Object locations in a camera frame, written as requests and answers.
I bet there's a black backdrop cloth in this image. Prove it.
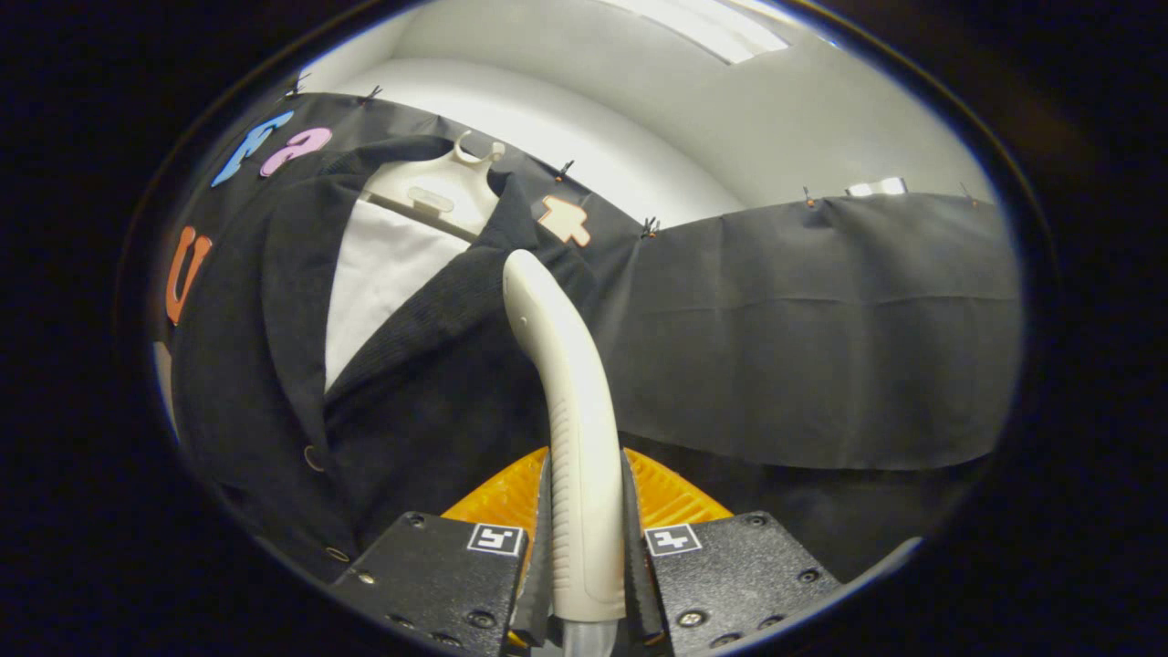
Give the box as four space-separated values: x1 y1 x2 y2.
151 91 1023 585

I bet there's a white garment steamer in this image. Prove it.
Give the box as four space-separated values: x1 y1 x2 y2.
502 248 631 657

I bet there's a black blazer jacket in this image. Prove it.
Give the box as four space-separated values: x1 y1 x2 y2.
169 135 660 585

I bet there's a white plastic hanger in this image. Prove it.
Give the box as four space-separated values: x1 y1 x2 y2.
360 130 508 244

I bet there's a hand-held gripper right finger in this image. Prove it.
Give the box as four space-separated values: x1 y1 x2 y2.
623 445 847 657

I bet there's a white shirt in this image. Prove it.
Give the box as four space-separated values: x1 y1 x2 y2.
324 197 477 393

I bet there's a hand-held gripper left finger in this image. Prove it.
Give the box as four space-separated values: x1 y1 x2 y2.
330 445 555 657

